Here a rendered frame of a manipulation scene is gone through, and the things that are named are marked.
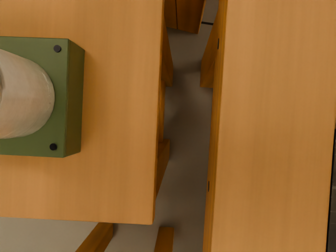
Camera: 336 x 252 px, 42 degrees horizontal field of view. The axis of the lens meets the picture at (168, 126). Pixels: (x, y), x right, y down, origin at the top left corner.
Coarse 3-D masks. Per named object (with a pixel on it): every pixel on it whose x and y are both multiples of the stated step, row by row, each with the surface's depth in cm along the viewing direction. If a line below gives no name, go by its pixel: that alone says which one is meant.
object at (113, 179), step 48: (0, 0) 59; (48, 0) 58; (96, 0) 58; (144, 0) 58; (96, 48) 58; (144, 48) 58; (96, 96) 58; (144, 96) 58; (96, 144) 59; (144, 144) 58; (0, 192) 59; (48, 192) 59; (96, 192) 59; (144, 192) 58
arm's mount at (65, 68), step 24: (0, 48) 51; (24, 48) 50; (48, 48) 50; (72, 48) 52; (48, 72) 50; (72, 72) 53; (72, 96) 53; (48, 120) 50; (72, 120) 54; (0, 144) 51; (24, 144) 51; (48, 144) 50; (72, 144) 54
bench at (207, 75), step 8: (216, 16) 78; (216, 24) 76; (216, 32) 75; (208, 40) 102; (208, 48) 99; (208, 56) 97; (208, 64) 95; (200, 72) 141; (208, 72) 98; (200, 80) 137; (208, 80) 117
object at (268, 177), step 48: (240, 0) 53; (288, 0) 52; (240, 48) 53; (288, 48) 53; (240, 96) 53; (288, 96) 53; (240, 144) 53; (288, 144) 53; (240, 192) 53; (288, 192) 53; (240, 240) 53; (288, 240) 53
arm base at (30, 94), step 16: (0, 64) 37; (16, 64) 41; (32, 64) 47; (0, 80) 36; (16, 80) 39; (32, 80) 44; (48, 80) 49; (0, 96) 36; (16, 96) 39; (32, 96) 43; (48, 96) 48; (0, 112) 37; (16, 112) 40; (32, 112) 44; (48, 112) 49; (0, 128) 39; (16, 128) 43; (32, 128) 48
